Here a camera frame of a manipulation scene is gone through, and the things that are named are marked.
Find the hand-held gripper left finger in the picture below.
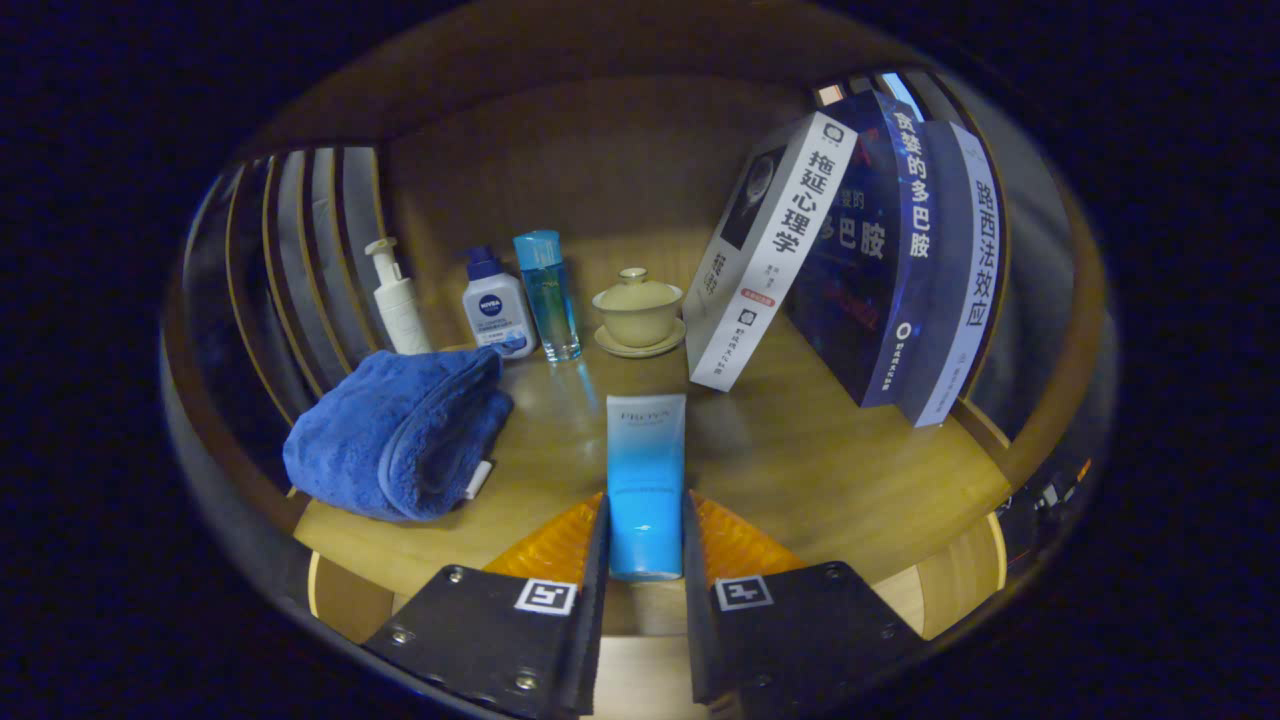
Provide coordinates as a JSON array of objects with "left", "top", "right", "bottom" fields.
[{"left": 362, "top": 492, "right": 611, "bottom": 719}]

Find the white pump bottle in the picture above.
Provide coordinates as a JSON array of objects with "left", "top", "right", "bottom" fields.
[{"left": 364, "top": 237, "right": 434, "bottom": 356}]

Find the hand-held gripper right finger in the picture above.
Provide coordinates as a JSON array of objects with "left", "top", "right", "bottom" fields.
[{"left": 682, "top": 490, "right": 931, "bottom": 716}]

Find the beige lidded tea cup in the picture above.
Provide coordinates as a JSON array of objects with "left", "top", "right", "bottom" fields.
[{"left": 592, "top": 267, "right": 688, "bottom": 359}]

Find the white lotion bottle blue cap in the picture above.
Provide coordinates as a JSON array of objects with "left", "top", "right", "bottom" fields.
[{"left": 461, "top": 246, "right": 538, "bottom": 361}]

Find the blue folded towel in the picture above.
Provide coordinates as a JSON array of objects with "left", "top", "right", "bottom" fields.
[{"left": 282, "top": 346, "right": 515, "bottom": 523}]

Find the wooden cabinet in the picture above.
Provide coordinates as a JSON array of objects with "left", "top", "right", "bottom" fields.
[{"left": 160, "top": 0, "right": 1111, "bottom": 691}]

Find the white book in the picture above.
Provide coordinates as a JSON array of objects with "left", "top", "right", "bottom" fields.
[{"left": 683, "top": 112, "right": 859, "bottom": 393}]

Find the blue cosmetic tube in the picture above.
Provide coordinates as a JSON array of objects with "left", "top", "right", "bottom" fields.
[{"left": 605, "top": 393, "right": 689, "bottom": 583}]

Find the clear blue bottle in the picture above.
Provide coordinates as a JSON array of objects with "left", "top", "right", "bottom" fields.
[{"left": 513, "top": 230, "right": 583, "bottom": 363}]

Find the wooden countertop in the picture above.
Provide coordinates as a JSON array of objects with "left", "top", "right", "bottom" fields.
[{"left": 290, "top": 235, "right": 1011, "bottom": 641}]

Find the dark blue book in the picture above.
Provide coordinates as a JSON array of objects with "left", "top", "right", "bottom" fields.
[{"left": 785, "top": 90, "right": 941, "bottom": 409}]

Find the lavender book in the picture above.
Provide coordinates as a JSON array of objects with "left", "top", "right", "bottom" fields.
[{"left": 898, "top": 120, "right": 1004, "bottom": 429}]

